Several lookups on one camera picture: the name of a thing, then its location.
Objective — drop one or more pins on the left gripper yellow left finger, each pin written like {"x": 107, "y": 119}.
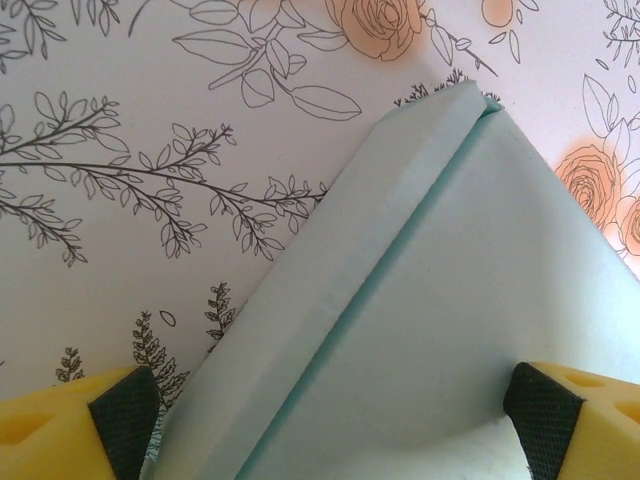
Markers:
{"x": 50, "y": 435}

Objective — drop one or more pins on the floral tablecloth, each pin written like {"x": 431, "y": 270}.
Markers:
{"x": 150, "y": 225}

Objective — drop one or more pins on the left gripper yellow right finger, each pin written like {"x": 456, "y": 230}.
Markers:
{"x": 590, "y": 430}

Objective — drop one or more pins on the teal paper box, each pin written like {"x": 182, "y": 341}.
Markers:
{"x": 425, "y": 300}

